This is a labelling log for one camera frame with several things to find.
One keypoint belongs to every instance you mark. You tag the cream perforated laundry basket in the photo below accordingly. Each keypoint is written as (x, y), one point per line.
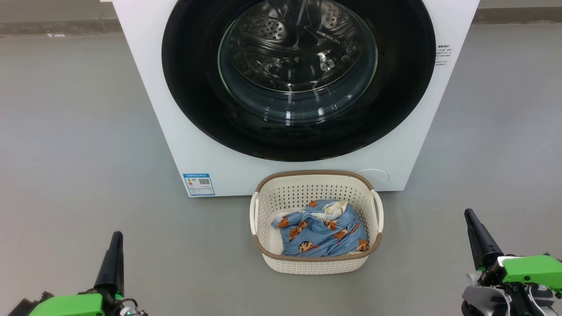
(316, 267)

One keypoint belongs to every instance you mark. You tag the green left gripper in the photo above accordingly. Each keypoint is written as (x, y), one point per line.
(74, 305)

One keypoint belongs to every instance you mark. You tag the black round glass washer door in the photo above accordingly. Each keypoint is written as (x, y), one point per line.
(193, 87)

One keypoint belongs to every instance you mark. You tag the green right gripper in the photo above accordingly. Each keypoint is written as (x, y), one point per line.
(531, 270)

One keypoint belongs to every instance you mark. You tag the white front-load washing machine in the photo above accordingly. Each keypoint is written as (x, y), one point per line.
(145, 87)

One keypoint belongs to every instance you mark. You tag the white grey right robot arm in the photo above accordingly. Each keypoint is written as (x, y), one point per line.
(483, 303)

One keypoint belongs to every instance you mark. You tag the stainless steel washing machine drum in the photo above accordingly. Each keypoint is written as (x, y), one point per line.
(281, 39)

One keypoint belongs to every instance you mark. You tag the round white filter cover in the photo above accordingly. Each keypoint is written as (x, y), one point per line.
(377, 176)

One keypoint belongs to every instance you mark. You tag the blue energy label sticker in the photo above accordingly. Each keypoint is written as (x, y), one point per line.
(198, 184)

